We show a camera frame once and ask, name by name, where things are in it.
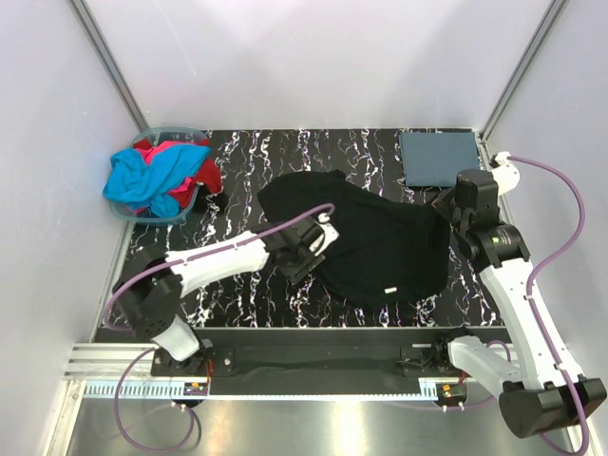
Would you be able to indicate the red t shirt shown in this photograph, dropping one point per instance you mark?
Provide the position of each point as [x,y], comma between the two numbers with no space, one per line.
[209,173]

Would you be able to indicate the bright blue t shirt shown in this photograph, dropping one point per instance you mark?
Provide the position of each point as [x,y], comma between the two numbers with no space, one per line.
[130,181]

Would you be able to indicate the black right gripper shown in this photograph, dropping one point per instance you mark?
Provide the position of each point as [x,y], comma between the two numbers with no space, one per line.
[441,204]

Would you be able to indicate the teal plastic laundry basket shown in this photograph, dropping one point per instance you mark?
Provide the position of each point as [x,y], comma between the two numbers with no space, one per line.
[156,135]

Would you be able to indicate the aluminium frame post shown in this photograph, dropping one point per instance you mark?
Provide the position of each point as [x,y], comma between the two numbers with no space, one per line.
[532,50]
[93,32]

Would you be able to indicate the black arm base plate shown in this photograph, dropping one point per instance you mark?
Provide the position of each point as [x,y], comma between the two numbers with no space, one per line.
[341,359]

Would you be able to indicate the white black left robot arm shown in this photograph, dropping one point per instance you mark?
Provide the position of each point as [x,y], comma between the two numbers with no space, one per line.
[148,297]

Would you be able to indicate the white slotted cable duct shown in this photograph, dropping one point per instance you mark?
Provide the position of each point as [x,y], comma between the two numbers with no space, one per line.
[413,390]

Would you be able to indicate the aluminium frame post right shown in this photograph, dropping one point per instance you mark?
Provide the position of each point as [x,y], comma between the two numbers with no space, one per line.
[532,50]

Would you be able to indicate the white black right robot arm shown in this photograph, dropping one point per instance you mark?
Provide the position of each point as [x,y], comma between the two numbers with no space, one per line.
[546,389]

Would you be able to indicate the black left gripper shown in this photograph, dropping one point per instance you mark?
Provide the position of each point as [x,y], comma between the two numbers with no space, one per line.
[294,274]

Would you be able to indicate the folded grey-blue t shirt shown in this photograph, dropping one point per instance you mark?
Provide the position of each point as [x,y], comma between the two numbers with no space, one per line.
[434,159]

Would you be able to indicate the aluminium frame post left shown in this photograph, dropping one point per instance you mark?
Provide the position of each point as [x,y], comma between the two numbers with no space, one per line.
[93,32]

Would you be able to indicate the pink t shirt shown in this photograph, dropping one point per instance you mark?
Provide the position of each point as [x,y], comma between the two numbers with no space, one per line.
[180,163]

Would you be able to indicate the black t shirt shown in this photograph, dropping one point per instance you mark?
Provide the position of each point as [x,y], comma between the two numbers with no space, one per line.
[386,251]

